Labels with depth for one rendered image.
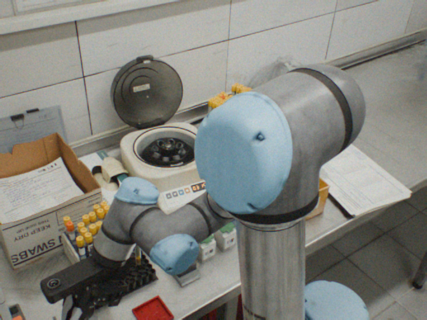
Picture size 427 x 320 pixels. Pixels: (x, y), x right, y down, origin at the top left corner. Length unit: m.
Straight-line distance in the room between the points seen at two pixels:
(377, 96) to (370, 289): 0.92
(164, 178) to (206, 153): 0.77
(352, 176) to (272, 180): 1.06
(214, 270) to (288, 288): 0.59
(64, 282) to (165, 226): 0.23
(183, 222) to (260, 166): 0.41
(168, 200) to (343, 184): 0.53
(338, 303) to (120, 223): 0.40
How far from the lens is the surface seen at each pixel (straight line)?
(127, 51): 1.48
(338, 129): 0.54
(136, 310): 1.13
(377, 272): 2.50
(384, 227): 2.73
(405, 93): 2.08
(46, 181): 1.39
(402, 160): 1.67
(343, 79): 0.57
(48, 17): 1.31
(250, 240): 0.57
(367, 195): 1.46
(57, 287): 0.95
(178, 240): 0.83
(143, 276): 1.16
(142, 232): 0.86
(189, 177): 1.32
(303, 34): 1.93
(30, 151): 1.42
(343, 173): 1.52
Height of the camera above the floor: 1.80
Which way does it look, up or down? 37 degrees down
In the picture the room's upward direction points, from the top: 3 degrees clockwise
